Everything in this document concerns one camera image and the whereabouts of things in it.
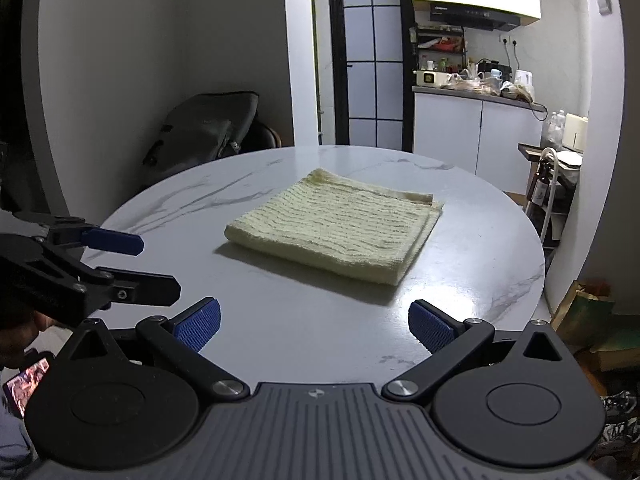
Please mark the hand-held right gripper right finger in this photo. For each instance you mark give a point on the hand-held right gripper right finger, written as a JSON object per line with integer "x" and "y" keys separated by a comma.
{"x": 431, "y": 327}

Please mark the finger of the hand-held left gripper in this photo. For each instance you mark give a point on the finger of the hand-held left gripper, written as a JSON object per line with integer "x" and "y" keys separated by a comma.
{"x": 145, "y": 290}
{"x": 115, "y": 242}

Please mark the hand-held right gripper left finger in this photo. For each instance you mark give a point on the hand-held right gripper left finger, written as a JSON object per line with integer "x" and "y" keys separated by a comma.
{"x": 197, "y": 325}

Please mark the pale green towel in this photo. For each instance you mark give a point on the pale green towel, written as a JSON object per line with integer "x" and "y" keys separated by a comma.
{"x": 330, "y": 220}

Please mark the smartphone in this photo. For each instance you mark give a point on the smartphone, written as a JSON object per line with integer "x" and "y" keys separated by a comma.
{"x": 25, "y": 385}

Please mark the black backpack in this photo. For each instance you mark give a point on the black backpack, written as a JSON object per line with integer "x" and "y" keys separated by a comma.
{"x": 200, "y": 130}

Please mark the dark glass bottle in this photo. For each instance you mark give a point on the dark glass bottle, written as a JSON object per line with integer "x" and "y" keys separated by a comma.
{"x": 540, "y": 187}

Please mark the dark round stool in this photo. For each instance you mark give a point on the dark round stool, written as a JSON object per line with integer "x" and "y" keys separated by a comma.
{"x": 267, "y": 135}

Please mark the white metal trolley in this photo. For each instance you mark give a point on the white metal trolley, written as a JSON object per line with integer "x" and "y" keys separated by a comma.
{"x": 550, "y": 180}

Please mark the white kitchen cabinet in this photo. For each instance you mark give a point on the white kitchen cabinet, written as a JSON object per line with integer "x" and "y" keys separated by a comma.
{"x": 450, "y": 130}

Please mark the black and white sneaker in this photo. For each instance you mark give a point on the black and white sneaker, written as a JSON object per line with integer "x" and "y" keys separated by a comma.
{"x": 617, "y": 432}
{"x": 617, "y": 402}

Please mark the clear plastic bottle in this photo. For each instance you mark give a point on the clear plastic bottle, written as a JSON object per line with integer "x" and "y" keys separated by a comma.
{"x": 555, "y": 130}

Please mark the cream countertop appliance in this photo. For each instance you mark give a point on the cream countertop appliance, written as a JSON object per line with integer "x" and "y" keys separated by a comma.
{"x": 576, "y": 132}

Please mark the clear plastic food bag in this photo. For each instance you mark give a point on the clear plastic food bag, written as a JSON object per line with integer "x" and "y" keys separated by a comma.
{"x": 470, "y": 85}

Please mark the white electric cooking pot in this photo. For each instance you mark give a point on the white electric cooking pot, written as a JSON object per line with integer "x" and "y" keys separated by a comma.
{"x": 431, "y": 78}

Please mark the white kettle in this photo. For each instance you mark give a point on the white kettle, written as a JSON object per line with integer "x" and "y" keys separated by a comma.
{"x": 523, "y": 78}

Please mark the black spice rack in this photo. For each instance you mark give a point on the black spice rack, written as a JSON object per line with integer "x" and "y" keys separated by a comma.
{"x": 440, "y": 47}

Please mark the black-framed glass door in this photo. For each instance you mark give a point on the black-framed glass door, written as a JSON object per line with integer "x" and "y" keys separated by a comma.
{"x": 360, "y": 35}

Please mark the black range hood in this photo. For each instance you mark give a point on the black range hood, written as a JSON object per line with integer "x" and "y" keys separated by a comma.
{"x": 475, "y": 14}

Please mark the white wall box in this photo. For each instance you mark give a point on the white wall box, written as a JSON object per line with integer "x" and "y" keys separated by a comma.
{"x": 604, "y": 2}

